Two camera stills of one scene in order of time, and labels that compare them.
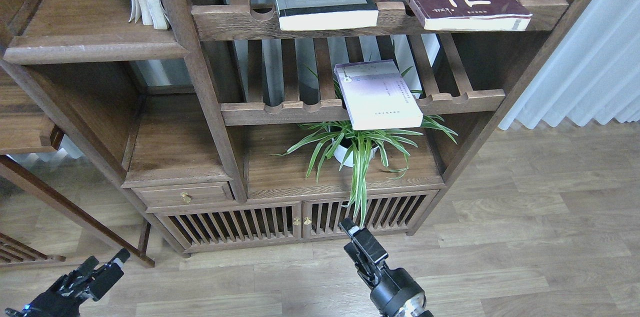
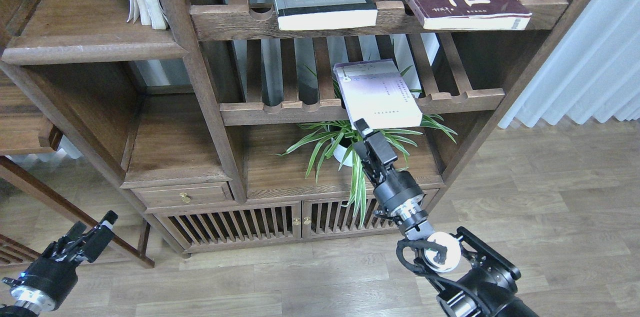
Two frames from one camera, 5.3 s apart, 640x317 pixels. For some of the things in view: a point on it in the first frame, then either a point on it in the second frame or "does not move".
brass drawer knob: x=185 y=198 does not move
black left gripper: x=64 y=299 -> x=46 y=283
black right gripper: x=397 y=295 -> x=399 y=191
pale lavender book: x=376 y=96 does not move
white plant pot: x=341 y=152 does not move
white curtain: x=595 y=74 does not move
